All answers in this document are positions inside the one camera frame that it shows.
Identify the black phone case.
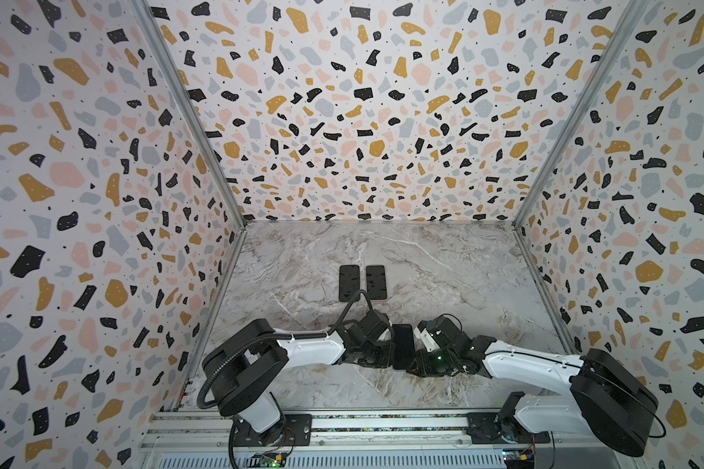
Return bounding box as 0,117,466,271
338,264,362,303

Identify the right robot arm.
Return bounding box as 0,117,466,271
393,315,658,457

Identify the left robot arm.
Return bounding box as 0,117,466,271
197,309,394,435

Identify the right circuit board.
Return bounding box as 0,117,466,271
502,449,536,469

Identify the circuit board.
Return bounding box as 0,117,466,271
246,451,287,468
502,449,536,469

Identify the left circuit board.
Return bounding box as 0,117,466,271
246,451,287,468

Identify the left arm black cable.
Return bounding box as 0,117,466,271
327,288,374,335

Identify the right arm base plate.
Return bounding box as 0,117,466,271
465,412,551,446

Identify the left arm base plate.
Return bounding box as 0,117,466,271
231,414,313,448

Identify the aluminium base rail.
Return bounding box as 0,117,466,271
140,408,645,468

